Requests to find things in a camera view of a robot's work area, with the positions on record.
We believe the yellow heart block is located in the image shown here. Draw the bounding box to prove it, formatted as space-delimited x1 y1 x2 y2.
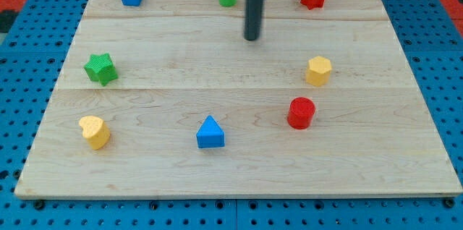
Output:
79 116 111 150

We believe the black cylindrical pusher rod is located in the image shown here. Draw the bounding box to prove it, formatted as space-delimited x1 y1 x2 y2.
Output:
243 0 264 41

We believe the green star block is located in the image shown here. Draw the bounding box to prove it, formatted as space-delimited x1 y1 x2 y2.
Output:
84 53 119 86

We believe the yellow hexagon block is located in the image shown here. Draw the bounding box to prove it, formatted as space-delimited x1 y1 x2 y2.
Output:
305 56 332 87

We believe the red cylinder block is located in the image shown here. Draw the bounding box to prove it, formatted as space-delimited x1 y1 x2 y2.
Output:
286 97 316 129

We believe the wooden board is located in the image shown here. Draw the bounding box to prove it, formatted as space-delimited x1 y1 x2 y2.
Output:
15 0 462 200

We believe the blue triangle block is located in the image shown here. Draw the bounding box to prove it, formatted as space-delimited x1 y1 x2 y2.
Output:
196 116 225 148

